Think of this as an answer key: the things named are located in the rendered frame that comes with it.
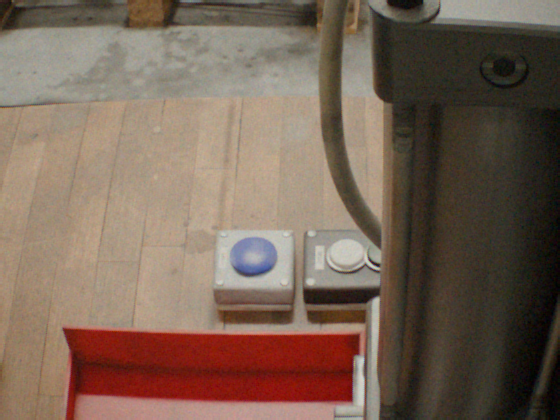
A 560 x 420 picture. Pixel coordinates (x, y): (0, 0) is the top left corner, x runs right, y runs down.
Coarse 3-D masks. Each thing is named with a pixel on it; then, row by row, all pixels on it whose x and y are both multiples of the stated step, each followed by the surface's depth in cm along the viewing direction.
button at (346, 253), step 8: (344, 240) 103; (352, 240) 103; (336, 248) 103; (344, 248) 103; (352, 248) 103; (360, 248) 103; (336, 256) 102; (344, 256) 102; (352, 256) 102; (360, 256) 102; (336, 264) 102; (344, 264) 102; (352, 264) 102
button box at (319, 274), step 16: (304, 240) 105; (320, 240) 105; (336, 240) 105; (368, 240) 104; (304, 256) 104; (320, 256) 103; (304, 272) 102; (320, 272) 102; (336, 272) 102; (352, 272) 102; (368, 272) 102; (304, 288) 101; (320, 288) 101; (336, 288) 101; (352, 288) 101; (368, 288) 101; (304, 304) 103; (320, 304) 103; (336, 304) 103; (352, 304) 103
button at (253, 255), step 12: (240, 240) 104; (252, 240) 104; (264, 240) 104; (240, 252) 103; (252, 252) 103; (264, 252) 103; (276, 252) 103; (240, 264) 102; (252, 264) 102; (264, 264) 102
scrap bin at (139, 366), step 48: (96, 336) 96; (144, 336) 95; (192, 336) 95; (240, 336) 95; (288, 336) 94; (336, 336) 94; (96, 384) 98; (144, 384) 98; (192, 384) 98; (240, 384) 98; (288, 384) 97; (336, 384) 97
